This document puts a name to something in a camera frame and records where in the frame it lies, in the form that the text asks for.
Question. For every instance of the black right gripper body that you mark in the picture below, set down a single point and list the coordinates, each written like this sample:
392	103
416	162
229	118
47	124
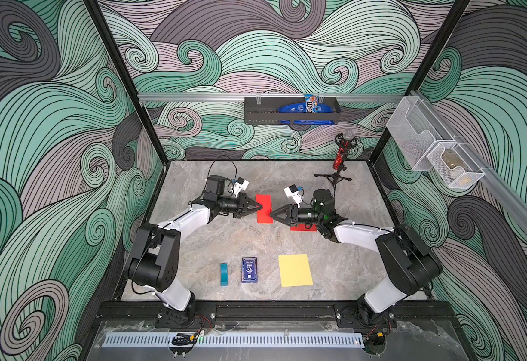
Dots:
296	213

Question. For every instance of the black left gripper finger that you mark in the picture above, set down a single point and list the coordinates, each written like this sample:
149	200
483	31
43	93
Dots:
251	209
250	202

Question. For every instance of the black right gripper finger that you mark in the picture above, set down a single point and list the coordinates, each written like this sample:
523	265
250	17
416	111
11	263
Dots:
280	211
281	217

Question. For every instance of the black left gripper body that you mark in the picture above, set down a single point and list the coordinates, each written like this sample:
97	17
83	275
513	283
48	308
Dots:
238	212

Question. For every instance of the red square paper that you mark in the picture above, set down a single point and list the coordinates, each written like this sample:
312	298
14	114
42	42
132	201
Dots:
304	228
263	215

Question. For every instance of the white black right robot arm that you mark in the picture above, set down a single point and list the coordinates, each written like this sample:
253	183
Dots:
409	262

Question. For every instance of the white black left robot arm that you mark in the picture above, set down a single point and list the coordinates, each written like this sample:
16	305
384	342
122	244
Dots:
153	261

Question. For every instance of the yellow square paper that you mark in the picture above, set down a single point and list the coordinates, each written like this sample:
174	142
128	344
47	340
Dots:
295	270

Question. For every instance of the blue card box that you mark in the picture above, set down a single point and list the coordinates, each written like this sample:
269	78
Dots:
249	270

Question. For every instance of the black microphone tripod stand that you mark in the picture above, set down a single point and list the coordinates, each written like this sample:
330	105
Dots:
336	177

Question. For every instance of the teal small block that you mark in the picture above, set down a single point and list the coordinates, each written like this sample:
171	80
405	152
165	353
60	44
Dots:
224	280

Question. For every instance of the red black microphone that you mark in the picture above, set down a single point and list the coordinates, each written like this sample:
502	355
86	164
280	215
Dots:
345	141

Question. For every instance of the blue snack packet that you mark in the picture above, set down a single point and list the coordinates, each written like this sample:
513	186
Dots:
311	104

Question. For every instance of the small clear plastic bin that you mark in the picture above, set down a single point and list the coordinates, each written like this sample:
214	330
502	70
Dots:
454	166

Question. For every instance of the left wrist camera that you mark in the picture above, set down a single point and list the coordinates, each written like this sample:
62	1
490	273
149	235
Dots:
239	185

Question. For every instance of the black wall shelf basket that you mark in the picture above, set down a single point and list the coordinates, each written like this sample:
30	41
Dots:
266	111

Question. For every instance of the aluminium rail back wall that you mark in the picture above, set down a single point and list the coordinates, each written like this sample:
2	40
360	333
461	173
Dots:
240	97

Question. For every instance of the aluminium rail wall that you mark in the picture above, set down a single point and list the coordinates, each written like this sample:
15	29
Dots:
240	97
514	206

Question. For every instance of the clear plastic wall bin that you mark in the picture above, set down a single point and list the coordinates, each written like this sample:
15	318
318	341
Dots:
412	127

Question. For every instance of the black front base frame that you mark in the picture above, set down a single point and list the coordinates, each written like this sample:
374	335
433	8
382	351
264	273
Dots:
218	313

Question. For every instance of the black corner frame post left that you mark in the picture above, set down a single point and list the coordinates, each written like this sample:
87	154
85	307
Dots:
97	16

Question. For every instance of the black corner frame post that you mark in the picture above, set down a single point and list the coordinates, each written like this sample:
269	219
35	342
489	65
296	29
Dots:
444	33
97	16

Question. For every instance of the white slotted cable duct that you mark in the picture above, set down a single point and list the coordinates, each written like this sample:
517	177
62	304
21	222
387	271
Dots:
240	339

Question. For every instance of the aluminium rail right wall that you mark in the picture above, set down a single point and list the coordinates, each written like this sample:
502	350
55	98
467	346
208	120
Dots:
514	206

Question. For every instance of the black corner frame post right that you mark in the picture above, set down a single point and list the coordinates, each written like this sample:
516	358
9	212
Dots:
444	33

